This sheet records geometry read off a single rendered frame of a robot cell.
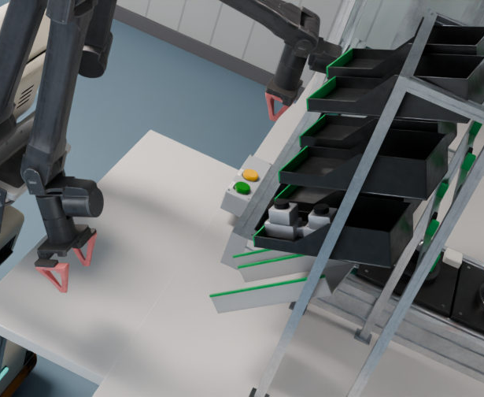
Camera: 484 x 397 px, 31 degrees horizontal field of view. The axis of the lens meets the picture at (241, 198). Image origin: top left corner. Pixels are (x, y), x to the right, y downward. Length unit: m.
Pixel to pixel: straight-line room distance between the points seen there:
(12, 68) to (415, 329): 1.12
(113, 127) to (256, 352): 2.30
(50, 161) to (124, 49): 3.16
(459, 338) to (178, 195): 0.81
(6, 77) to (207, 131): 2.72
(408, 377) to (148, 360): 0.62
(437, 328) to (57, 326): 0.88
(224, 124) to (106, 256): 2.37
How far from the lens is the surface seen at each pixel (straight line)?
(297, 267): 1.83
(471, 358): 2.15
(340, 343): 2.08
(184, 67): 4.75
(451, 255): 2.29
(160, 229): 2.19
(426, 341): 2.14
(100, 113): 4.17
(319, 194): 1.86
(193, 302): 2.02
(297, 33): 1.86
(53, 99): 1.58
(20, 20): 1.55
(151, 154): 2.44
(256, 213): 2.17
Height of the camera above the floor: 2.22
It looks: 35 degrees down
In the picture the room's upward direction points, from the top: 20 degrees clockwise
